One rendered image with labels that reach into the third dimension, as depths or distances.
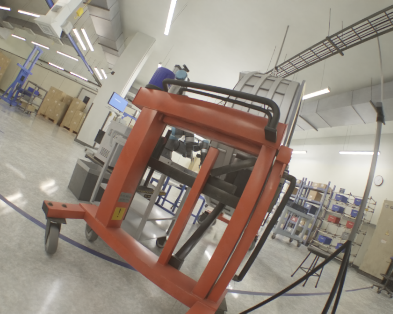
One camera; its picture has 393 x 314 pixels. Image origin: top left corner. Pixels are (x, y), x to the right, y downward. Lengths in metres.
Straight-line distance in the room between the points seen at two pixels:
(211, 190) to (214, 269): 0.32
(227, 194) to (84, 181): 1.37
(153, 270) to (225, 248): 0.31
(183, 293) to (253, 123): 0.69
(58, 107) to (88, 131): 3.41
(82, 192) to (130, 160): 1.06
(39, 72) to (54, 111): 3.28
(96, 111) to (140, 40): 2.78
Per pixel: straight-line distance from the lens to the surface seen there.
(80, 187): 1.89
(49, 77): 11.43
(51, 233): 1.00
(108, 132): 2.43
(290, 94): 1.41
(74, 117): 8.88
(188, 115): 0.82
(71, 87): 10.58
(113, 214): 0.96
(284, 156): 0.69
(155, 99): 0.95
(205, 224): 1.02
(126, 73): 6.47
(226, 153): 1.26
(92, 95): 9.97
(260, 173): 0.68
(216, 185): 0.80
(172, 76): 1.05
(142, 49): 6.84
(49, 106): 9.56
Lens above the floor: 0.67
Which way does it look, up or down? 5 degrees up
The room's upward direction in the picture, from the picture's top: 25 degrees clockwise
